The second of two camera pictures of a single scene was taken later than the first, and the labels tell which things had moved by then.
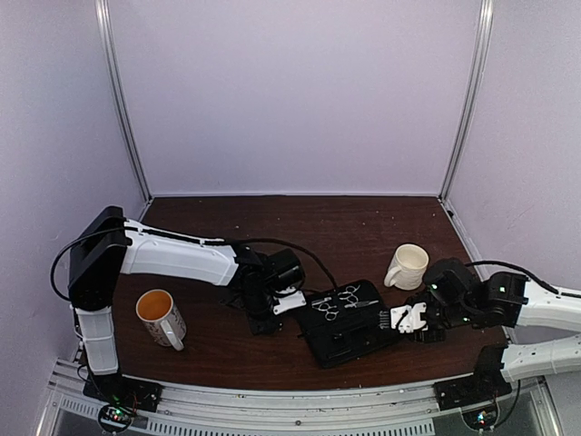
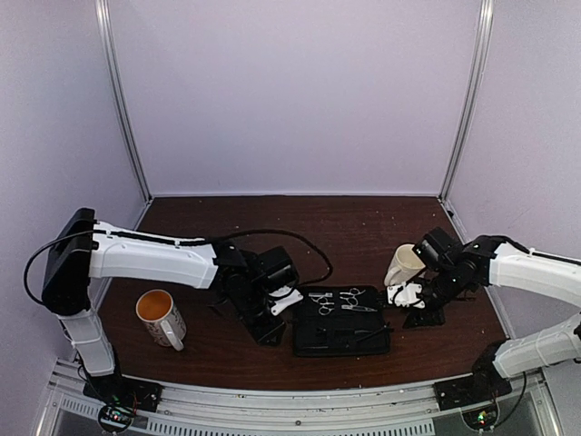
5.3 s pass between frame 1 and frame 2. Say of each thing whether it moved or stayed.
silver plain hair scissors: moved
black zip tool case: moved
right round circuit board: stayed
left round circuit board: stayed
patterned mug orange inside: stayed
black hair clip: moved
